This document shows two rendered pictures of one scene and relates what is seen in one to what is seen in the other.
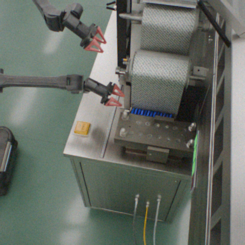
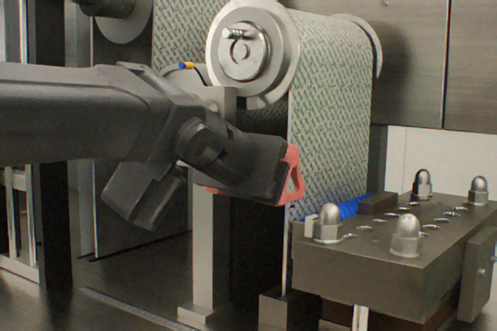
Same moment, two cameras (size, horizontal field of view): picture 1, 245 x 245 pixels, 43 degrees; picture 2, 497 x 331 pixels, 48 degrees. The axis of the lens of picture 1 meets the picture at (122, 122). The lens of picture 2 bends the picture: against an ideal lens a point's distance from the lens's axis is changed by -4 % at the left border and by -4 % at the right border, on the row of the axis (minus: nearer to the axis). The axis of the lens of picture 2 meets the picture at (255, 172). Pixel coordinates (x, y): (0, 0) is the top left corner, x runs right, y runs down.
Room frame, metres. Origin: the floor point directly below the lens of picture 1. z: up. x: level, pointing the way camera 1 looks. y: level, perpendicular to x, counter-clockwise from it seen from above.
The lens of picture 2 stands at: (0.70, 0.62, 1.23)
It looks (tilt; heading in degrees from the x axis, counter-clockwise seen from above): 10 degrees down; 294
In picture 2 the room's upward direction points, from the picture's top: 1 degrees clockwise
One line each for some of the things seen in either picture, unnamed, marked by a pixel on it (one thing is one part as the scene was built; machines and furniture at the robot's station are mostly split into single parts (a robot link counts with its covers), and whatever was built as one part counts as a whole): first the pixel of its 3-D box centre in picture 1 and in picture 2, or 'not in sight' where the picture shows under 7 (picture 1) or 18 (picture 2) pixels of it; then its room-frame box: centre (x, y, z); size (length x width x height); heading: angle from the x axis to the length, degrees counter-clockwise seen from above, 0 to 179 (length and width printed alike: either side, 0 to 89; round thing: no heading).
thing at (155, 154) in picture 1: (157, 155); (480, 272); (0.71, -0.17, 0.96); 0.10 x 0.03 x 0.11; 79
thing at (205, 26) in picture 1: (203, 25); not in sight; (1.20, -0.38, 1.33); 0.07 x 0.07 x 0.07; 79
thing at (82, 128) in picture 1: (82, 128); not in sight; (0.90, 0.21, 0.91); 0.07 x 0.07 x 0.02; 79
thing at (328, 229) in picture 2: (125, 114); (328, 221); (0.88, -0.01, 1.05); 0.04 x 0.04 x 0.04
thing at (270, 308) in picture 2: not in sight; (325, 281); (0.93, -0.16, 0.92); 0.28 x 0.04 x 0.04; 79
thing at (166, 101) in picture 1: (155, 100); (332, 152); (0.93, -0.16, 1.11); 0.23 x 0.01 x 0.18; 79
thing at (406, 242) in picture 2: (123, 131); (407, 233); (0.79, 0.00, 1.05); 0.04 x 0.04 x 0.04
